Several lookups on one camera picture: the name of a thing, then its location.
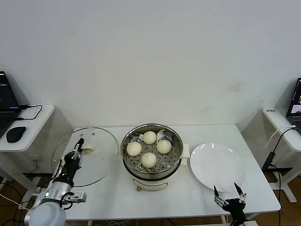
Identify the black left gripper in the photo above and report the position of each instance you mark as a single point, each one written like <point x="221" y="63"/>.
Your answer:
<point x="70" y="167"/>

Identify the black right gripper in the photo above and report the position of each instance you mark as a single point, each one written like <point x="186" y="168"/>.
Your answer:
<point x="234" y="208"/>

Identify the round glass pot lid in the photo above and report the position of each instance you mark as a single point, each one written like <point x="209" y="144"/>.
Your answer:
<point x="101" y="162"/>

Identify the white steamed baozi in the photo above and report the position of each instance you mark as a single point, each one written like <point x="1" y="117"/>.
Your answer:
<point x="134" y="148"/>
<point x="164" y="146"/>
<point x="150" y="137"/>
<point x="148" y="160"/>

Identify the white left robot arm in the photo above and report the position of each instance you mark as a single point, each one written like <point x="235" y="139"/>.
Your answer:
<point x="44" y="212"/>

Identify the stainless steel steamer basket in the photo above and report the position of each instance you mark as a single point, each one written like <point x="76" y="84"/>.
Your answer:
<point x="164" y="160"/>

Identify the white round plate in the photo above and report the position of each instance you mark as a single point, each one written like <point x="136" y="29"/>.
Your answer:
<point x="218" y="168"/>

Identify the white side table with mouse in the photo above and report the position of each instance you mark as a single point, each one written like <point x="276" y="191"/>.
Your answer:
<point x="35" y="135"/>

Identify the black computer mouse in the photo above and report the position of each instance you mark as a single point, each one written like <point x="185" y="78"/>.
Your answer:
<point x="16" y="133"/>

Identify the white electric cooking pot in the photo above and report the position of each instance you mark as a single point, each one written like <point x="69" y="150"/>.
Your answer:
<point x="150" y="183"/>

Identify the black laptop with dark screen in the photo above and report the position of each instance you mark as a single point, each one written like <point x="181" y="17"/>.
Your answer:
<point x="6" y="94"/>

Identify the black laptop with image windows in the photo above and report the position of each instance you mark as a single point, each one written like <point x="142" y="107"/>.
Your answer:
<point x="296" y="101"/>

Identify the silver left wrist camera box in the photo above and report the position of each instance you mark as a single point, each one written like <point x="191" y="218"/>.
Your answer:
<point x="77" y="197"/>

